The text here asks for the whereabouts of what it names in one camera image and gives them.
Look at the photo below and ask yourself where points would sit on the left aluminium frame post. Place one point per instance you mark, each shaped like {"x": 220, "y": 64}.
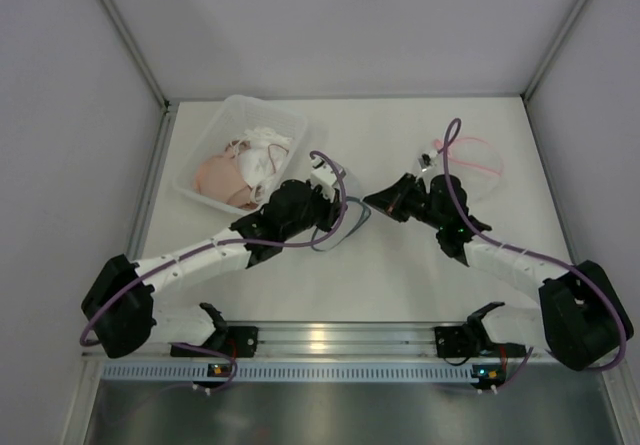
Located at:
{"x": 127, "y": 39}

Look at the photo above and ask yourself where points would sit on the pink-trimmed mesh laundry bag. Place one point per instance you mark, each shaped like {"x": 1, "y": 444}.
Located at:
{"x": 475, "y": 162}

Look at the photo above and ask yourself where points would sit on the white perforated plastic basket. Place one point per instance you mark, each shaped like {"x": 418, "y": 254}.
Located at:
{"x": 236, "y": 114}

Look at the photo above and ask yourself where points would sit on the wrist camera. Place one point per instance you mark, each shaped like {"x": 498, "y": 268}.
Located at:
{"x": 428, "y": 161}
{"x": 328, "y": 180}

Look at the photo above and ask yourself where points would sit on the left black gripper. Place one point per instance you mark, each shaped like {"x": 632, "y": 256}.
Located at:
{"x": 333, "y": 213}

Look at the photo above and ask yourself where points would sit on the grey slotted cable duct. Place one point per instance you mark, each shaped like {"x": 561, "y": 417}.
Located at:
{"x": 298, "y": 372}

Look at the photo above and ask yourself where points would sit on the right aluminium frame post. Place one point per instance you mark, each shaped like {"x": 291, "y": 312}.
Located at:
{"x": 559, "y": 40}

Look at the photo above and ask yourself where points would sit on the aluminium frame post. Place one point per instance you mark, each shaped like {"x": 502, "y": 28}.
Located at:
{"x": 127, "y": 39}
{"x": 559, "y": 40}

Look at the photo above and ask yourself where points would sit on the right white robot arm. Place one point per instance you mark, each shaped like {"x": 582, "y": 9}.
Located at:
{"x": 577, "y": 317}

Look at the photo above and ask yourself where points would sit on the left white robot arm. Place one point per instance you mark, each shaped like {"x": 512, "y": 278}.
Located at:
{"x": 126, "y": 306}

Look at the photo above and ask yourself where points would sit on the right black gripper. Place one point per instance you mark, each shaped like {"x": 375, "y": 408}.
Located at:
{"x": 404, "y": 201}

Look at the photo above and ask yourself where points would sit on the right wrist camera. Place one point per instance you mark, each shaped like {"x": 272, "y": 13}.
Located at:
{"x": 428, "y": 161}

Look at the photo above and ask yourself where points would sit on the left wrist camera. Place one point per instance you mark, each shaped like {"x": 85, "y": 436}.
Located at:
{"x": 328, "y": 180}

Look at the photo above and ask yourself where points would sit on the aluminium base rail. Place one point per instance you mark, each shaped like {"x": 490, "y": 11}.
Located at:
{"x": 271, "y": 339}

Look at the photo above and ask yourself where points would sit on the blue-trimmed mesh laundry bag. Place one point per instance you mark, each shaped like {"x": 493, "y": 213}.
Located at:
{"x": 357, "y": 213}

